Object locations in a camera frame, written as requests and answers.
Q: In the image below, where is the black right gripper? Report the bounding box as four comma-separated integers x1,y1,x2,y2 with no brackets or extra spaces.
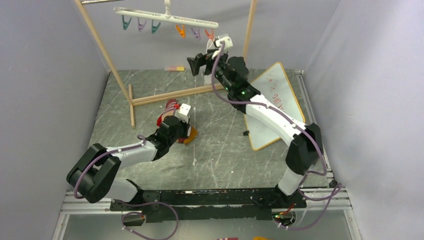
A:
187,48,234,93

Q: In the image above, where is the red sock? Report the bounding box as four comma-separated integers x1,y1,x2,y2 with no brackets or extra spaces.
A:
156,114,166,127

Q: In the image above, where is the beige purple striped sock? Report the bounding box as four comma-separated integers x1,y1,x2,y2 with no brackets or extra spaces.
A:
161,98,180,117

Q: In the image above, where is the mustard yellow striped sock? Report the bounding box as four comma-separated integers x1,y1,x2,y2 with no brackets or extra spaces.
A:
177,126,198,145

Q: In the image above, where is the wooden drying rack frame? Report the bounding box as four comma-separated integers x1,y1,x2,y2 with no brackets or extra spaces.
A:
74,0,258,128

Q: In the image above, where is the white plastic clip hanger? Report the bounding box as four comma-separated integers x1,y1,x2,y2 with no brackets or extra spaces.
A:
113,0,219,29

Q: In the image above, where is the yellow framed whiteboard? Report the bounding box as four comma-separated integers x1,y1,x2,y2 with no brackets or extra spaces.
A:
244,62,306,151

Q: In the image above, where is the white sock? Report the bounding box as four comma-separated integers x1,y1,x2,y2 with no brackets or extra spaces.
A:
205,38,216,54

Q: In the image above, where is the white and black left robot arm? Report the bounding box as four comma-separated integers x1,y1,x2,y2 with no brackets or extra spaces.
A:
66,115,194,210

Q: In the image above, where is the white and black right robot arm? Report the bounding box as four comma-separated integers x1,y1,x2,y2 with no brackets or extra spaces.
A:
187,53,323,208

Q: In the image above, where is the yellow pink marker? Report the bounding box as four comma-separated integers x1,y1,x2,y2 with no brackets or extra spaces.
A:
164,66,186,72

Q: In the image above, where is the teal clip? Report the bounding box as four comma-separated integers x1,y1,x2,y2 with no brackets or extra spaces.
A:
151,20,162,34
121,15,132,31

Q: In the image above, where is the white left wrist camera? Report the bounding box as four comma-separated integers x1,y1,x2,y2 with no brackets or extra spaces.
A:
174,103,192,123

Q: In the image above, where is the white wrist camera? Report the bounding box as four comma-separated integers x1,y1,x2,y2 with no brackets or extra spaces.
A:
212,33,233,59
174,103,192,123

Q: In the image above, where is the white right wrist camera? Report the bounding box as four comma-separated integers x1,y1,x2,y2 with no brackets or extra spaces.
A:
212,33,233,59

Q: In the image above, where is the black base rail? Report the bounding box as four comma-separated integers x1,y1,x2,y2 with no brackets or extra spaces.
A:
110,187,307,223

